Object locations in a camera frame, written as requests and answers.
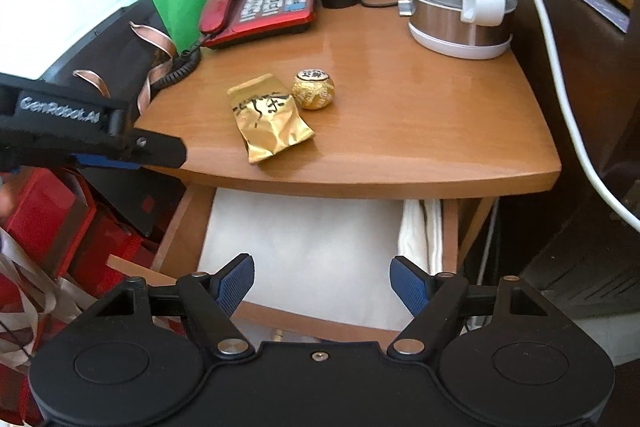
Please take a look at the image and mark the white folded towel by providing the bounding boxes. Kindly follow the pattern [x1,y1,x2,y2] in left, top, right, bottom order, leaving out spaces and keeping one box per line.
[198,188,411,331]

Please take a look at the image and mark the black coiled phone cord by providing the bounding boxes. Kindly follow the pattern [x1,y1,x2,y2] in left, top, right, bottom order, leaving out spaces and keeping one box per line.
[150,33,212,92]

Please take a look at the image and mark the black paper gift bag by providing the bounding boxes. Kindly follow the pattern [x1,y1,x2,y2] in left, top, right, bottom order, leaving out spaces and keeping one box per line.
[42,0,183,237]

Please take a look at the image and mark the person's left hand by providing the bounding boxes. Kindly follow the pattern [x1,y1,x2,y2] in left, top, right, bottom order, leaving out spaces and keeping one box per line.
[0,176,20,218]

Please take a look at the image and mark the wooden nightstand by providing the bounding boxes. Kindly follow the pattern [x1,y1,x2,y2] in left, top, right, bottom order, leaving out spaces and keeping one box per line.
[139,5,561,271]

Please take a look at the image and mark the red gift bags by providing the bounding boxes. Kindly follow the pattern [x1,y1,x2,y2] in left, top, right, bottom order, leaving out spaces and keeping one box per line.
[1,168,157,426]

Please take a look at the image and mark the red telephone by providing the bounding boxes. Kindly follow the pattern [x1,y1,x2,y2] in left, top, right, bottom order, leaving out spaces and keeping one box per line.
[198,0,316,49]

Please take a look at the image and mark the white power cable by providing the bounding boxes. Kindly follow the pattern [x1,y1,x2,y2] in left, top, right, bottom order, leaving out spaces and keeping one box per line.
[504,0,640,234]

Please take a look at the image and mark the gold foil ball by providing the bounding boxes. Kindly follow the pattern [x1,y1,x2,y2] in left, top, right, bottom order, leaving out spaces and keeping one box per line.
[291,68,335,110]

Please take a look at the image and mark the rolled white cloth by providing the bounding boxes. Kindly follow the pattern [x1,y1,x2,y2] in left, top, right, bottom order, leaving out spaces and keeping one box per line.
[397,198,444,275]

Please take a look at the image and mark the gold foil tea packet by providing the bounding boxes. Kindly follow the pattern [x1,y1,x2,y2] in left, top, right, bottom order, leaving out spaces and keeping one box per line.
[227,74,314,165]

